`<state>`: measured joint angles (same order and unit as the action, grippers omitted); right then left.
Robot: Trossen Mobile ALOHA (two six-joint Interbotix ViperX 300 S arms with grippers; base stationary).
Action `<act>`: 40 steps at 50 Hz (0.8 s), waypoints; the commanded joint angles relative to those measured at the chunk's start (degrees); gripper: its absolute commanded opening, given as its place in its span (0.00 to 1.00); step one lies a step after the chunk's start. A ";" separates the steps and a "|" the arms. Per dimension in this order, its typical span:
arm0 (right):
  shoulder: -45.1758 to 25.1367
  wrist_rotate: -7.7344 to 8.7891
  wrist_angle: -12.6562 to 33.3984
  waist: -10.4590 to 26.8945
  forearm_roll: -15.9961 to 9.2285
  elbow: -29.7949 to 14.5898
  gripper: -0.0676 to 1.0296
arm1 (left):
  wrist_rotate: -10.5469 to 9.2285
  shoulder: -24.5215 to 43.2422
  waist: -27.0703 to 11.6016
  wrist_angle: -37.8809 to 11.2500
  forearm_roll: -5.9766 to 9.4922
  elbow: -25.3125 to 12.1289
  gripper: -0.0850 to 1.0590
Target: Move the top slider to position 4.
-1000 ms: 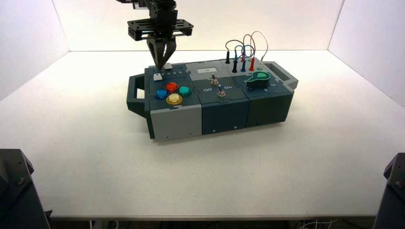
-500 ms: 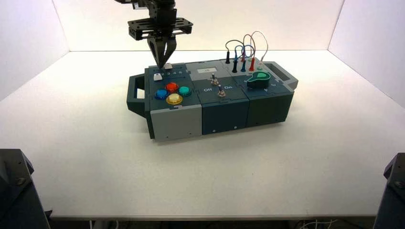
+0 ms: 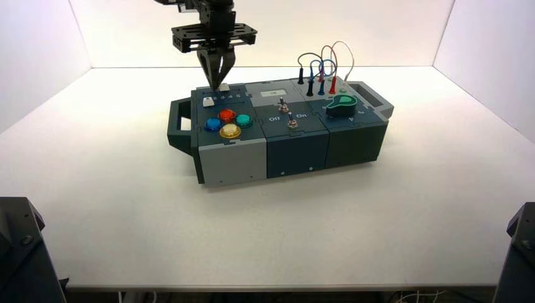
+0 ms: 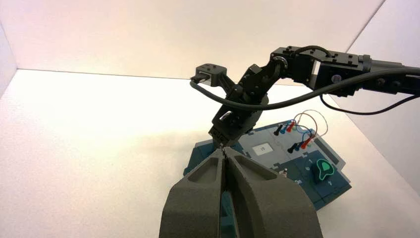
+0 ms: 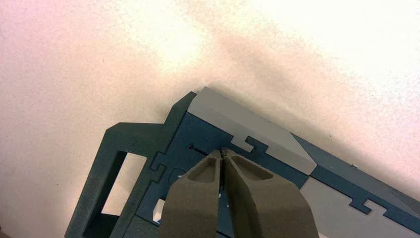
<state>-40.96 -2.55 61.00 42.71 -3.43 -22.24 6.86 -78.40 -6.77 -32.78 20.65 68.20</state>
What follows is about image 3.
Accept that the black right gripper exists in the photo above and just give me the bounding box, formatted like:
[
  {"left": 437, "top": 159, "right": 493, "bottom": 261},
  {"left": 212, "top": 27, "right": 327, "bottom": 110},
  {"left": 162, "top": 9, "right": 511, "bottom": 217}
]
[{"left": 171, "top": 10, "right": 258, "bottom": 91}]

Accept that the grey and teal task box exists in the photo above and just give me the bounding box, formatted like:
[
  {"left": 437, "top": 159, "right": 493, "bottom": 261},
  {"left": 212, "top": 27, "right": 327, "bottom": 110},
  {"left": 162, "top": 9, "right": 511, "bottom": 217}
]
[{"left": 167, "top": 77, "right": 395, "bottom": 189}]

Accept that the yellow round push button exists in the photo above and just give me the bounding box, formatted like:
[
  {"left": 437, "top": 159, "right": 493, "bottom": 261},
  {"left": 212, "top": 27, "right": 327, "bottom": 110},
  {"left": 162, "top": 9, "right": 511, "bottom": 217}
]
[{"left": 219, "top": 124, "right": 242, "bottom": 140}]

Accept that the green rotary knob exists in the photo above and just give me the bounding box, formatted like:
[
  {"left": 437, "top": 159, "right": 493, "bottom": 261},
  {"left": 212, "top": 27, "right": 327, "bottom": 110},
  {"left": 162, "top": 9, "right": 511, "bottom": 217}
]
[{"left": 324, "top": 94, "right": 359, "bottom": 119}]

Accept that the black patch cable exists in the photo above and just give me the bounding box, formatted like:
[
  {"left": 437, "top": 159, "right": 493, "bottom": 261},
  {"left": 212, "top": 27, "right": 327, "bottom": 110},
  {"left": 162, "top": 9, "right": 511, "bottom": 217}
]
[{"left": 297, "top": 52, "right": 325, "bottom": 98}]

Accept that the blue patch cable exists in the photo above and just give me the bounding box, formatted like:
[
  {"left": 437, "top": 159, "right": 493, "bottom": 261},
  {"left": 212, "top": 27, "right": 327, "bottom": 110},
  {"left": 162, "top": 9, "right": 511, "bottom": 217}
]
[{"left": 308, "top": 58, "right": 338, "bottom": 97}]

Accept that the red patch cable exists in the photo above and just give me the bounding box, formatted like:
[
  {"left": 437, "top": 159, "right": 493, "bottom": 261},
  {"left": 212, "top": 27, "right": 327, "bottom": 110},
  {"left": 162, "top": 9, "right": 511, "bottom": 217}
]
[{"left": 319, "top": 44, "right": 339, "bottom": 96}]

